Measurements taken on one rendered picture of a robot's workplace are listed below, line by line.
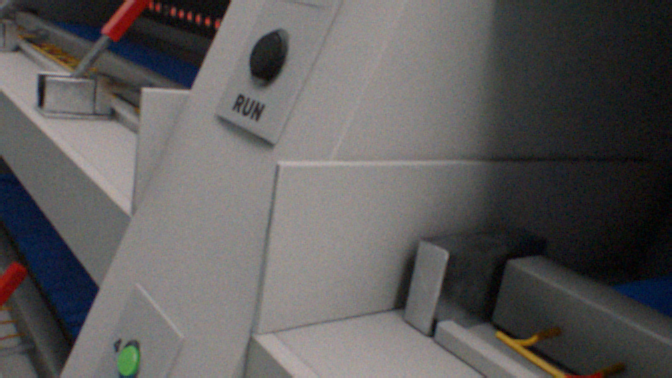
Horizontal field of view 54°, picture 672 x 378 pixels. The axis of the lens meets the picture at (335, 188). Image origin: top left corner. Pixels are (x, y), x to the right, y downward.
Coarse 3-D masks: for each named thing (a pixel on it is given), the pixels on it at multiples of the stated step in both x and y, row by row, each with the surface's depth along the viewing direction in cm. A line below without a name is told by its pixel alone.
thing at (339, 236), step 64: (320, 192) 18; (384, 192) 20; (448, 192) 21; (512, 192) 23; (576, 192) 26; (640, 192) 29; (320, 256) 19; (384, 256) 21; (448, 256) 19; (512, 256) 21; (576, 256) 27; (256, 320) 18; (320, 320) 20; (384, 320) 21; (448, 320) 20; (512, 320) 21; (576, 320) 19; (640, 320) 18
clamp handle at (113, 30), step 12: (132, 0) 41; (144, 0) 41; (120, 12) 41; (132, 12) 40; (108, 24) 41; (120, 24) 40; (108, 36) 40; (120, 36) 41; (96, 48) 40; (84, 60) 40; (96, 60) 40; (72, 72) 40; (84, 72) 40
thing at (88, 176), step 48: (0, 0) 74; (48, 0) 77; (96, 0) 80; (192, 48) 64; (0, 96) 45; (144, 96) 24; (0, 144) 45; (48, 144) 35; (96, 144) 35; (144, 144) 25; (48, 192) 36; (96, 192) 29; (144, 192) 26; (96, 240) 29
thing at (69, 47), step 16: (16, 16) 73; (32, 16) 71; (48, 32) 63; (64, 32) 62; (48, 48) 59; (64, 48) 59; (80, 48) 55; (64, 64) 53; (96, 64) 52; (112, 64) 49; (128, 64) 48; (128, 80) 47; (144, 80) 44; (160, 80) 44; (112, 96) 44; (128, 96) 47
